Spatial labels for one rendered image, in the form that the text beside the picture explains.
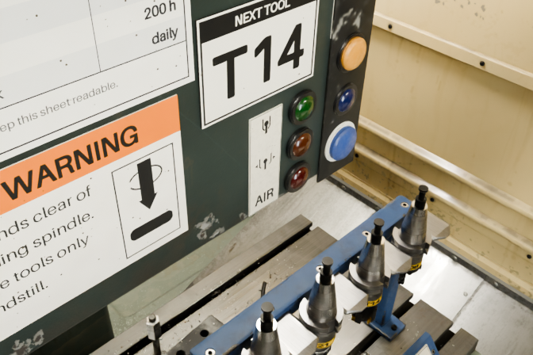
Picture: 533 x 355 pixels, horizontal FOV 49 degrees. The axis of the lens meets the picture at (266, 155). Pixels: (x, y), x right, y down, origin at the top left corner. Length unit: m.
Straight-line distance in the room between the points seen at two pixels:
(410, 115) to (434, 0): 0.28
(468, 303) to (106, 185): 1.21
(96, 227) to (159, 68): 0.10
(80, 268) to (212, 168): 0.10
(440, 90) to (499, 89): 0.13
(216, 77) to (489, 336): 1.18
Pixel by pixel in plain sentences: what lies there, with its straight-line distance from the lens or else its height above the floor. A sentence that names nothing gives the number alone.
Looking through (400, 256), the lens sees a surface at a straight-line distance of 0.97.
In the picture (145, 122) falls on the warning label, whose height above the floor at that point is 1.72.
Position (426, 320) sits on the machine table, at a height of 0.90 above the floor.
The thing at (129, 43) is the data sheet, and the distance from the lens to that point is 0.30.
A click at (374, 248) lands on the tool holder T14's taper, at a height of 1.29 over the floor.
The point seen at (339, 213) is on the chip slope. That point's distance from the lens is 1.60.
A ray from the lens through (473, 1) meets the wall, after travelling 1.21.
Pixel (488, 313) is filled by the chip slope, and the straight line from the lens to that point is 1.46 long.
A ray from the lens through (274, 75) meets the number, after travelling 0.38.
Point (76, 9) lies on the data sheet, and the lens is 0.28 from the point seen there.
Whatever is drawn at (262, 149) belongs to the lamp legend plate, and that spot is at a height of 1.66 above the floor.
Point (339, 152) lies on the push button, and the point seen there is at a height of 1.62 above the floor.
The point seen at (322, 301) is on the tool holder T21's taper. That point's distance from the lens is 0.83.
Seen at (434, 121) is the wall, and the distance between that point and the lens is 1.35.
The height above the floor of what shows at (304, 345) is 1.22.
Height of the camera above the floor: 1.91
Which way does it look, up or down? 37 degrees down
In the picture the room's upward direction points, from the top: 2 degrees clockwise
